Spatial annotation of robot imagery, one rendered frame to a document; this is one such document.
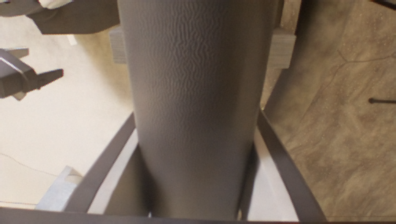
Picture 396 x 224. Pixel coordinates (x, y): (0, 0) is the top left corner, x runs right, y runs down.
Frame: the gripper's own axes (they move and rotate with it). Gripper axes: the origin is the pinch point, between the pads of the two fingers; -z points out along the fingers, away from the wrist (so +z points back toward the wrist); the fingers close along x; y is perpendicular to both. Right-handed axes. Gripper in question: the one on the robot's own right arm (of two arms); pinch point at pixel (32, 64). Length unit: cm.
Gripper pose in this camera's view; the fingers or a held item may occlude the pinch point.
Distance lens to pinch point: 58.8
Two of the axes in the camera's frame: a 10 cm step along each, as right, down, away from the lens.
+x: 8.6, 5.1, -0.6
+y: 3.9, -7.2, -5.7
